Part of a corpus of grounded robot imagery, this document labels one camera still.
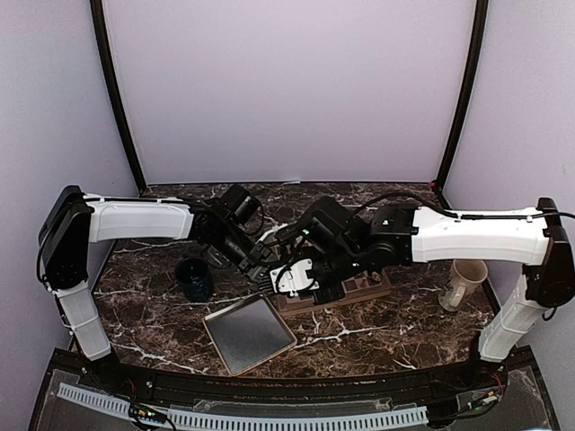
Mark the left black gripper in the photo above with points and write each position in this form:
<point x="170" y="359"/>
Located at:
<point x="258" y="261"/>

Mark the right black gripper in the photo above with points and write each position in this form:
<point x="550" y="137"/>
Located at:
<point x="331" y="294"/>

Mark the wooden chess board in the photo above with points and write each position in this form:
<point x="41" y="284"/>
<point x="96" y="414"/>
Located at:
<point x="358" y="289"/>

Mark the metal tray wooden rim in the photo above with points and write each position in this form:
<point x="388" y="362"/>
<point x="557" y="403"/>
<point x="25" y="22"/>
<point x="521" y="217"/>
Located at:
<point x="248" y="333"/>

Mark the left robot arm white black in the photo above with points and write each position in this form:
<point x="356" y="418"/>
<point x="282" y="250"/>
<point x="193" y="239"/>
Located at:
<point x="79" y="220"/>

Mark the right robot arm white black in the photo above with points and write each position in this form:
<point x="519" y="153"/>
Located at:
<point x="345" y="244"/>

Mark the dark blue mug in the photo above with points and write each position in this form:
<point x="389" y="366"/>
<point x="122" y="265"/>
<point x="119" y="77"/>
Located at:
<point x="195" y="280"/>

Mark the cream white mug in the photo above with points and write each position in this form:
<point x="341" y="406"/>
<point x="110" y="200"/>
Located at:
<point x="466" y="275"/>

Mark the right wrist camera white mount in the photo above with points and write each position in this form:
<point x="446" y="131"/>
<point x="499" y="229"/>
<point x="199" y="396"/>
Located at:
<point x="289" y="280"/>

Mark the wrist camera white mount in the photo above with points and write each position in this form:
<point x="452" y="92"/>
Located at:
<point x="280" y="234"/>
<point x="289" y="280"/>

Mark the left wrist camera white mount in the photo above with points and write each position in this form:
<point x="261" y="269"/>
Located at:
<point x="280" y="234"/>

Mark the white slotted cable duct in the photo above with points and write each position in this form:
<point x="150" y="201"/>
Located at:
<point x="217" y="415"/>

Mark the right black frame post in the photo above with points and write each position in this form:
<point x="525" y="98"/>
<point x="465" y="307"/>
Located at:
<point x="465" y="93"/>

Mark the black frame post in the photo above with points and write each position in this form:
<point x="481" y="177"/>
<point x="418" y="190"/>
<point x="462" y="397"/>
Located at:
<point x="465" y="93"/>
<point x="112" y="85"/>

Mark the black front rail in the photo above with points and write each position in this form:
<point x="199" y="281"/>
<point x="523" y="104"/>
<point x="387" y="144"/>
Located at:
<point x="429" y="383"/>

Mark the left black frame post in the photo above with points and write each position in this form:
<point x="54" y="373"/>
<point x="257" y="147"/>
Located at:
<point x="112" y="85"/>

